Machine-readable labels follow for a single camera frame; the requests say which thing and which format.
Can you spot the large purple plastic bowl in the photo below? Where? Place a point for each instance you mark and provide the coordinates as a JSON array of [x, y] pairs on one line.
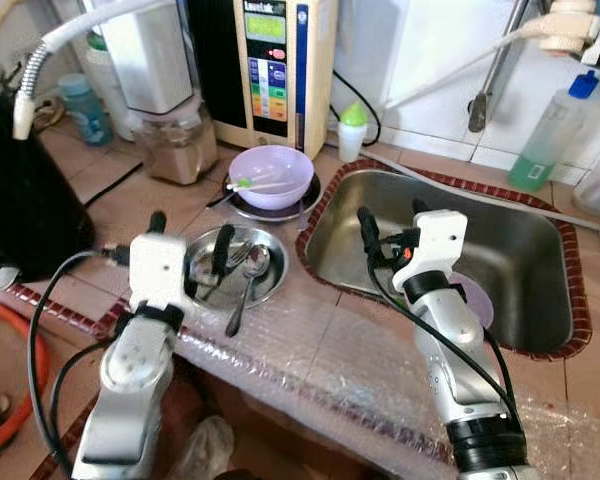
[[275, 165]]

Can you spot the beige faucet filter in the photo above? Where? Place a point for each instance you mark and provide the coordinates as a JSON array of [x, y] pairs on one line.
[[570, 30]]

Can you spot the teal plastic bottle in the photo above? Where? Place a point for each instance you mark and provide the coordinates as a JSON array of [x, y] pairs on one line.
[[85, 115]]

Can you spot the metal fork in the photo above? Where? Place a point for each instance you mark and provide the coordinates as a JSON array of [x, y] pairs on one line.
[[238, 260]]

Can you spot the dish soap bottle blue cap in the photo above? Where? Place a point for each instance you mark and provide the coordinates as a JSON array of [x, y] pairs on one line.
[[545, 140]]

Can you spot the stainless steel sink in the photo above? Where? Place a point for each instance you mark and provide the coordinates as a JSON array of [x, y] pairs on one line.
[[500, 250]]

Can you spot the white spout with metal spiral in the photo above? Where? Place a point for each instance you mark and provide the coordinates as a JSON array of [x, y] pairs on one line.
[[70, 25]]

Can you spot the white grinder with glass jar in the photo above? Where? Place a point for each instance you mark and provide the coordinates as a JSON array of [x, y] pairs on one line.
[[155, 60]]

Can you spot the shallow stainless steel dish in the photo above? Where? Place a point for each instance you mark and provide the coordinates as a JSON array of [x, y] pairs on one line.
[[270, 285]]

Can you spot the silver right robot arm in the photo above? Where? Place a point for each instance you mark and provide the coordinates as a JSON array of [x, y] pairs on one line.
[[455, 340]]

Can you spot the steel plate under purple bowl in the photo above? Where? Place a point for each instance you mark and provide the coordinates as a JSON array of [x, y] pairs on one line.
[[310, 205]]

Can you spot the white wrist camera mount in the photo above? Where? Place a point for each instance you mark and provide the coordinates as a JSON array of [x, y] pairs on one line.
[[158, 270], [435, 245]]

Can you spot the metal faucet pipe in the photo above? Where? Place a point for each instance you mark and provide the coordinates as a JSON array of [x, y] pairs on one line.
[[495, 70]]

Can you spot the small purple plastic bowl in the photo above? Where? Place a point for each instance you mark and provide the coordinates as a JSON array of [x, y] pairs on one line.
[[477, 300]]

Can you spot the beige water ionizer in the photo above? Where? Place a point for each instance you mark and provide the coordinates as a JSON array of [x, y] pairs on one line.
[[315, 70]]

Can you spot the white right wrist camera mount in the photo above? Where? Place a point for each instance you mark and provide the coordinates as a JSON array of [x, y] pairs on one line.
[[435, 245]]

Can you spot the small white bottle green cap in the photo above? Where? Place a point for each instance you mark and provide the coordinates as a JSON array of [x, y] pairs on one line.
[[352, 135]]

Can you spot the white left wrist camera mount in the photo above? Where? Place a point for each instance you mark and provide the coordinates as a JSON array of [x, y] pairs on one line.
[[158, 270]]

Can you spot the black kettle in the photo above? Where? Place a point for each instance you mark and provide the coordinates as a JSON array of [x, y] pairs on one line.
[[25, 200]]

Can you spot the green and white plastic spoon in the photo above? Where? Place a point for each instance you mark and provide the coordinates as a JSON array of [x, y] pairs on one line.
[[245, 184]]

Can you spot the orange plastic basin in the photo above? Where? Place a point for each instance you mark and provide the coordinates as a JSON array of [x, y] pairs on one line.
[[35, 390]]

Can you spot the metal spoon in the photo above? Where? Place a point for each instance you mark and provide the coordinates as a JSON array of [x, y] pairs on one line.
[[257, 262]]

